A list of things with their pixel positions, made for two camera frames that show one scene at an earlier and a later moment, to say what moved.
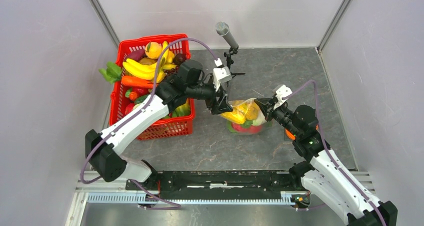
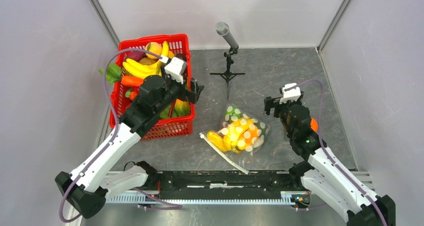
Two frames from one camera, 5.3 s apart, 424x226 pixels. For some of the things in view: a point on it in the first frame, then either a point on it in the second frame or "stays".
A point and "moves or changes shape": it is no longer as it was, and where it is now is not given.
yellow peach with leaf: [153, 50] stays
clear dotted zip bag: [246, 118] moves or changes shape
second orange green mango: [184, 110] stays
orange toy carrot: [130, 81] stays
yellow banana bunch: [251, 112] to [235, 129]
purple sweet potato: [137, 55] stays
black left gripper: [219, 107] to [192, 96]
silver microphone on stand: [222, 29] stays
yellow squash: [237, 115] to [222, 142]
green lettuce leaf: [112, 74] stays
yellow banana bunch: [150, 72] stays
